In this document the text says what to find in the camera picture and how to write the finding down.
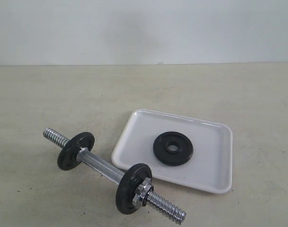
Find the black weight plate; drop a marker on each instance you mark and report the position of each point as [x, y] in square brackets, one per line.
[126, 190]
[173, 148]

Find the chrome threaded dumbbell bar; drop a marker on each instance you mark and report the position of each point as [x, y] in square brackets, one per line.
[163, 206]

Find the chrome spinlock collar nut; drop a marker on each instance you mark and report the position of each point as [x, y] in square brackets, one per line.
[141, 195]

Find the black weight plate end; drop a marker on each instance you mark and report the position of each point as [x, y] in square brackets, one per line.
[67, 157]

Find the white rectangular plastic tray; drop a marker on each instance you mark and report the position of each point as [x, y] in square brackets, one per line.
[210, 167]

